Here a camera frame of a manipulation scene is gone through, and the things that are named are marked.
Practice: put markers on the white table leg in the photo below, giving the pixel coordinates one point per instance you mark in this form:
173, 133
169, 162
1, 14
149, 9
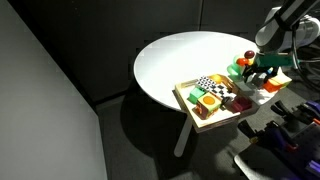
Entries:
183, 136

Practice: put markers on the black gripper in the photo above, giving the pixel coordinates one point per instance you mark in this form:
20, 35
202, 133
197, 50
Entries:
263, 71

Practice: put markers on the wooden cube with orange circle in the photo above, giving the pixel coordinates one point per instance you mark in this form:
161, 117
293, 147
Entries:
208, 105

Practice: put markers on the wooden tray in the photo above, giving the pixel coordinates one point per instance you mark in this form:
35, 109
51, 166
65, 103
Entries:
213, 121

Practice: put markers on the lime green toy block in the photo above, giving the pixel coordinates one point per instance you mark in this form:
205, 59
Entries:
284, 81

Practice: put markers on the gray toy block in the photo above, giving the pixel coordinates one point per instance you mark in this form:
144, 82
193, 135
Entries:
259, 81

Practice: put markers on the metal breadboard plate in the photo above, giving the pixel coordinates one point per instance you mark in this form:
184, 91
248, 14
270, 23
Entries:
260, 163

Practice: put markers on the blue toy block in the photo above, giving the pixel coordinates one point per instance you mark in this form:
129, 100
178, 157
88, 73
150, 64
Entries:
270, 70

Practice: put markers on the black white checkered cube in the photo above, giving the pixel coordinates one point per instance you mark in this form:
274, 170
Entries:
215, 87

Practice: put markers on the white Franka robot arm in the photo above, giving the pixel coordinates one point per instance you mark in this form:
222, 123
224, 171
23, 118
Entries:
283, 23

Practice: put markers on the orange toy block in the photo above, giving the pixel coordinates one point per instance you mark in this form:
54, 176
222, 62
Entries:
271, 86

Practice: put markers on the red toy tomato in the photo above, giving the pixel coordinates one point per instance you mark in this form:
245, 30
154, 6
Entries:
242, 61

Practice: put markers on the green translucent bowl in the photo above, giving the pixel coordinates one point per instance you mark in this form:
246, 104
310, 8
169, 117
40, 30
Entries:
234, 70

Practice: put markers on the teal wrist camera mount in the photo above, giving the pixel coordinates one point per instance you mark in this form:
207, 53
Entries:
276, 60

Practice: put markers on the magenta toy block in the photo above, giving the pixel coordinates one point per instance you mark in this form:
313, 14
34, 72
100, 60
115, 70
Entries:
240, 104

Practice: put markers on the dark purple toy plum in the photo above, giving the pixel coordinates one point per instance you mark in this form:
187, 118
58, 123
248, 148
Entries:
249, 54

